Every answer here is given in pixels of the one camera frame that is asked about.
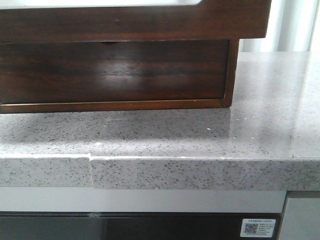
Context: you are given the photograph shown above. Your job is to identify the white curtain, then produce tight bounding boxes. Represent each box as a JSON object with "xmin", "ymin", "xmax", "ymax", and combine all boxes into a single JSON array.
[{"xmin": 239, "ymin": 0, "xmax": 320, "ymax": 52}]

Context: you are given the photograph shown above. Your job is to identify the wooden drawer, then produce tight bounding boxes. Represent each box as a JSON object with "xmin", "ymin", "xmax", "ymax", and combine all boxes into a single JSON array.
[
  {"xmin": 0, "ymin": 39, "xmax": 230, "ymax": 105},
  {"xmin": 0, "ymin": 0, "xmax": 271, "ymax": 44}
]

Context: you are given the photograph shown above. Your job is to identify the grey cabinet door panel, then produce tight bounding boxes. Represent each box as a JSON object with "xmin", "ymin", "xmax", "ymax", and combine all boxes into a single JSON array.
[{"xmin": 279, "ymin": 191, "xmax": 320, "ymax": 240}]

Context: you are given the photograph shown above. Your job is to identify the dark wooden drawer cabinet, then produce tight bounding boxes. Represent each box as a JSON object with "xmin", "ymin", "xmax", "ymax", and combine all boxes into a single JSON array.
[{"xmin": 0, "ymin": 37, "xmax": 240, "ymax": 114}]

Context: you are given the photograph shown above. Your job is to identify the black glass appliance door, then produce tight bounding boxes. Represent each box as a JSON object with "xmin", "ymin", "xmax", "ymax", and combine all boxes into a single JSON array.
[{"xmin": 0, "ymin": 212, "xmax": 281, "ymax": 240}]

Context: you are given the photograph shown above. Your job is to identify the white QR code sticker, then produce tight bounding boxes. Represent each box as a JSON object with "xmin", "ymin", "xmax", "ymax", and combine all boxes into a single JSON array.
[{"xmin": 240, "ymin": 218, "xmax": 277, "ymax": 238}]

